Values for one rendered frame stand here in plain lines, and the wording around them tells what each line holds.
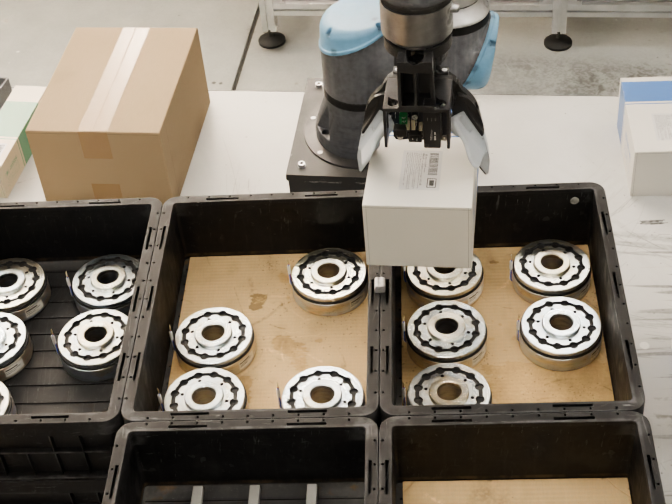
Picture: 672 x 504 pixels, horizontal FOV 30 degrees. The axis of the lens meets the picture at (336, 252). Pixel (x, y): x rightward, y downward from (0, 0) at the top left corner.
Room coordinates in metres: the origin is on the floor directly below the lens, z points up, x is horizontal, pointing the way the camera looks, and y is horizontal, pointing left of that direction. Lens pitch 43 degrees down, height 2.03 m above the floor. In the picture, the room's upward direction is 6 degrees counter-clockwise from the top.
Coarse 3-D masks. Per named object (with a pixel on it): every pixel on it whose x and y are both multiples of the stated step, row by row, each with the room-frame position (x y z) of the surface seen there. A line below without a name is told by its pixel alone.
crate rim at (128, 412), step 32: (320, 192) 1.32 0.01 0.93; (352, 192) 1.31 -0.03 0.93; (160, 224) 1.29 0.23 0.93; (160, 256) 1.22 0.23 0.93; (128, 384) 1.00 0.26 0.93; (128, 416) 0.95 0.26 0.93; (160, 416) 0.95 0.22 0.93; (192, 416) 0.94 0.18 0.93; (224, 416) 0.94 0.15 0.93; (256, 416) 0.93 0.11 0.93; (288, 416) 0.93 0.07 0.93; (320, 416) 0.92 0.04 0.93; (352, 416) 0.92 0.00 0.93
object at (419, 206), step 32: (384, 160) 1.12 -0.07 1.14; (416, 160) 1.11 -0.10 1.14; (448, 160) 1.11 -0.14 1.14; (384, 192) 1.06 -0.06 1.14; (416, 192) 1.06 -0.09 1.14; (448, 192) 1.05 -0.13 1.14; (384, 224) 1.04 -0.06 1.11; (416, 224) 1.03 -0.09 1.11; (448, 224) 1.03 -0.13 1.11; (384, 256) 1.04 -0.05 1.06; (416, 256) 1.03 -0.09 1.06; (448, 256) 1.03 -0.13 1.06
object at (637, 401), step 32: (480, 192) 1.29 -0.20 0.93; (512, 192) 1.28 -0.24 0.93; (544, 192) 1.28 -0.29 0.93; (576, 192) 1.27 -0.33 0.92; (608, 224) 1.20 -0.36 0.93; (608, 256) 1.14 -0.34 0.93; (384, 320) 1.07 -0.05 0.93; (384, 352) 1.01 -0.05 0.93; (384, 384) 0.96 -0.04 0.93; (640, 384) 0.93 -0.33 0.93; (384, 416) 0.92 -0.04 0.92
